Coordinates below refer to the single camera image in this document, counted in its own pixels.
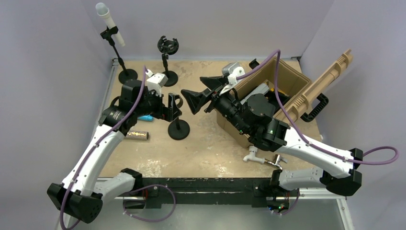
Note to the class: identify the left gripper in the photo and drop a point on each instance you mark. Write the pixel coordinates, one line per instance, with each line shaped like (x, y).
(163, 112)

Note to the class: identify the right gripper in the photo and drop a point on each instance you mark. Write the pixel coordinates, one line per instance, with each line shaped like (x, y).
(195, 99)

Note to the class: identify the black clip mic stand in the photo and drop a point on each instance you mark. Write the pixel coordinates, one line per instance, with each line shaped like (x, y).
(178, 129)

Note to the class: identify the blue microphone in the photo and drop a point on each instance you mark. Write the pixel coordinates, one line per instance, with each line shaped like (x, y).
(147, 118)

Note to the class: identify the glitter rhinestone microphone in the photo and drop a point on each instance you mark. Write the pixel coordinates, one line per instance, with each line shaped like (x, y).
(137, 135)

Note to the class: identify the black shockmount mic stand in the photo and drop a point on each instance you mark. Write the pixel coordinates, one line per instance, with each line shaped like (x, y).
(168, 47)

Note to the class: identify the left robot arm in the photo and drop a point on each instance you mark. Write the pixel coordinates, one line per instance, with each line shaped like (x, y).
(79, 195)

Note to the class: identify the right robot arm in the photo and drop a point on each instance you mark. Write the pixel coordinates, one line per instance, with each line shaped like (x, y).
(333, 169)

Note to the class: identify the left black mic stand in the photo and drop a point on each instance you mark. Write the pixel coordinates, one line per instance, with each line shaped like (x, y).
(126, 74)

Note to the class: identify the white microphone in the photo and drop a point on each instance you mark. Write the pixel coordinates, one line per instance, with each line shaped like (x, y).
(104, 12)

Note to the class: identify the grey device in case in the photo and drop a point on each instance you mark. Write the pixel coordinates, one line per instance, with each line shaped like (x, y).
(261, 89)

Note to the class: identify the white plastic faucet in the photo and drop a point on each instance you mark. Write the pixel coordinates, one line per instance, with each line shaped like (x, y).
(252, 151)

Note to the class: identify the tan plastic case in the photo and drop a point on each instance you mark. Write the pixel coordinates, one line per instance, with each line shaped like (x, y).
(301, 90)

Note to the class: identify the chrome metal fitting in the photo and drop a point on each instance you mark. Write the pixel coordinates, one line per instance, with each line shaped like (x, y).
(276, 161)

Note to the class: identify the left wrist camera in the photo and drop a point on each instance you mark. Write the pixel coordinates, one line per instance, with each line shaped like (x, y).
(155, 81)

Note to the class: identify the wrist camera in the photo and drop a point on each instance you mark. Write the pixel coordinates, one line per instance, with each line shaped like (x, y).
(155, 81)
(231, 71)

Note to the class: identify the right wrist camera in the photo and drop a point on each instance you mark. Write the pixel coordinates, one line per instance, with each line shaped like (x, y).
(231, 71)

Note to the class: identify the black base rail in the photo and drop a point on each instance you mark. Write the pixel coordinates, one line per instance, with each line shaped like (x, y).
(255, 192)

